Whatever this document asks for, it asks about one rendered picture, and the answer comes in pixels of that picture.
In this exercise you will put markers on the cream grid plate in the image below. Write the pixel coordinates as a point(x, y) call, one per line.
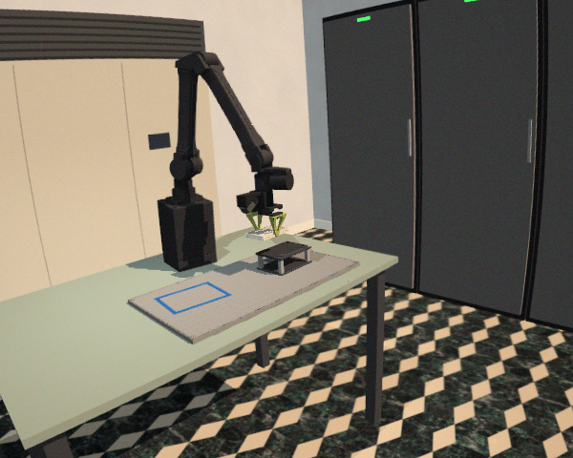
point(264, 233)

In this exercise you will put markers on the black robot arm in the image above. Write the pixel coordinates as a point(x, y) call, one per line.
point(258, 154)

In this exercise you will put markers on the blue tape outline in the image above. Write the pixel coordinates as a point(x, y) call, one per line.
point(174, 312)

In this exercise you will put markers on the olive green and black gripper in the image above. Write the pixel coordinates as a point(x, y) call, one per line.
point(260, 212)

